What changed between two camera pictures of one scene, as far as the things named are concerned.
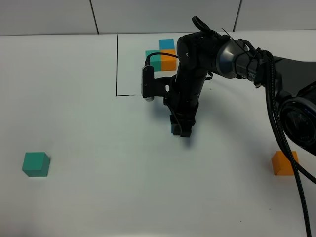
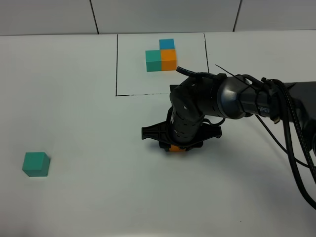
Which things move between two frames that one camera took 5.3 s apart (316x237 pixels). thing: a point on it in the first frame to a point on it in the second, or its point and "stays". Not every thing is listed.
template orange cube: (169, 62) stays
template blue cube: (167, 44) stays
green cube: (36, 164) stays
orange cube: (282, 165) to (176, 148)
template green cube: (155, 60) stays
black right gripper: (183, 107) to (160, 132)
